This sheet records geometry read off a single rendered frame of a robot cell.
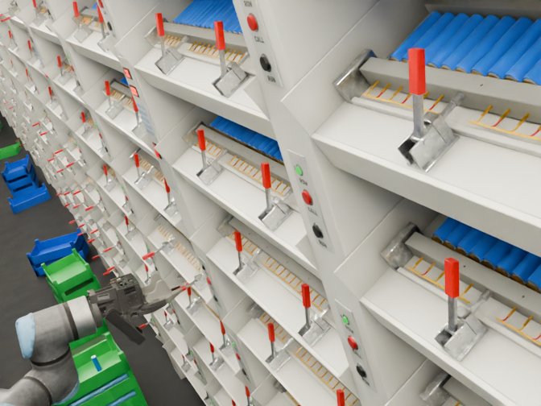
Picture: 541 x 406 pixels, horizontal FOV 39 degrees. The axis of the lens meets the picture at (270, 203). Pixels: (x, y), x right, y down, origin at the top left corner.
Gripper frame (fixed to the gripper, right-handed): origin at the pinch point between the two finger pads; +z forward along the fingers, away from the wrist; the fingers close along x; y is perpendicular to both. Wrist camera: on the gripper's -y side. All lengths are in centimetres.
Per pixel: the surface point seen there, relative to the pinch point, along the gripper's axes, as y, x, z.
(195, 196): 30.6, -25.3, 2.6
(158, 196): 19.6, 13.8, 4.3
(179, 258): -0.4, 19.3, 7.0
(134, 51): 61, -26, -3
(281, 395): -19.2, -27.0, 11.6
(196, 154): 40, -31, 3
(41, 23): 59, 95, -1
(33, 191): -92, 447, 4
